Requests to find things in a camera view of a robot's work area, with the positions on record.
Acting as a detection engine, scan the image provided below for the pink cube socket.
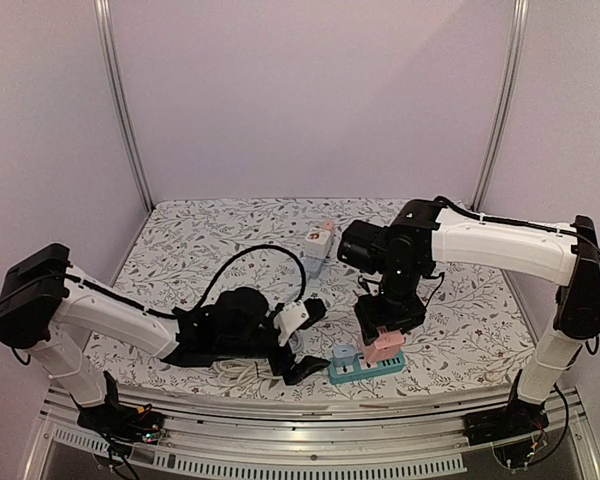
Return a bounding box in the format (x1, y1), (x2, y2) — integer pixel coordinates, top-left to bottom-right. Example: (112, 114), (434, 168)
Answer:
(360, 327), (406, 364)

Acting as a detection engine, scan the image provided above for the aluminium frame post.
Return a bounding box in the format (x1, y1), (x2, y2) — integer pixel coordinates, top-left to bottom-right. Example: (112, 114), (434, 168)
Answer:
(470, 0), (529, 211)
(94, 0), (155, 214)

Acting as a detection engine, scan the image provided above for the left aluminium frame post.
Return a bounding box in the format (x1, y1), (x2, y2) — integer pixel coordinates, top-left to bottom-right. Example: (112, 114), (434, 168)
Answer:
(94, 0), (155, 214)

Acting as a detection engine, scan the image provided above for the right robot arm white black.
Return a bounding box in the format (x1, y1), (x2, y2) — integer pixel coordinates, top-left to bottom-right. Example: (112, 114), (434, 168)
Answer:
(337, 196), (600, 445)

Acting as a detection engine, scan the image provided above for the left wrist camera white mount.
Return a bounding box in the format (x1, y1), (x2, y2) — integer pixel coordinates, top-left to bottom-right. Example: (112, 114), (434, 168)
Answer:
(273, 298), (326, 346)

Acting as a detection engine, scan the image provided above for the white cube socket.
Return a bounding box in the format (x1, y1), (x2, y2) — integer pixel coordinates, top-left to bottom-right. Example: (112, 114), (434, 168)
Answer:
(304, 228), (334, 259)

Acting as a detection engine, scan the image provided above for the small blue charger plug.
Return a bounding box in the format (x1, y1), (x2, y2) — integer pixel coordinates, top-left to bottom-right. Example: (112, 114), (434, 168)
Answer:
(331, 344), (357, 368)

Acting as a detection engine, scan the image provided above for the floral patterned table mat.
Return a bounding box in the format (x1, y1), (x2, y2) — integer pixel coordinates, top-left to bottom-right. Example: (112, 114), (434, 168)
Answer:
(85, 199), (534, 403)

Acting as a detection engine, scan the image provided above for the teal power strip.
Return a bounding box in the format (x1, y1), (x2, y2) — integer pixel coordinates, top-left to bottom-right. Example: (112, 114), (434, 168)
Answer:
(328, 352), (405, 385)

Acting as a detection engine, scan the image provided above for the light blue power strip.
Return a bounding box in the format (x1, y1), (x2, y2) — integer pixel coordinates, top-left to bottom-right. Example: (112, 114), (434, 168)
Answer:
(302, 256), (326, 279)

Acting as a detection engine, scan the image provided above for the front aluminium rail base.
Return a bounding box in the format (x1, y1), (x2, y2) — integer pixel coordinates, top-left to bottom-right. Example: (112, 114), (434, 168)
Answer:
(23, 387), (600, 479)

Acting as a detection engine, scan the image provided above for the right aluminium frame post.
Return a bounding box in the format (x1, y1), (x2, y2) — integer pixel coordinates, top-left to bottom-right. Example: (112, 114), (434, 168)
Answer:
(470, 0), (529, 211)

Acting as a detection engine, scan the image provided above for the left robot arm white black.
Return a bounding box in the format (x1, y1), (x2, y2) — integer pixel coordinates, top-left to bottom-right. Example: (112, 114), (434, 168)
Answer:
(0, 243), (330, 434)

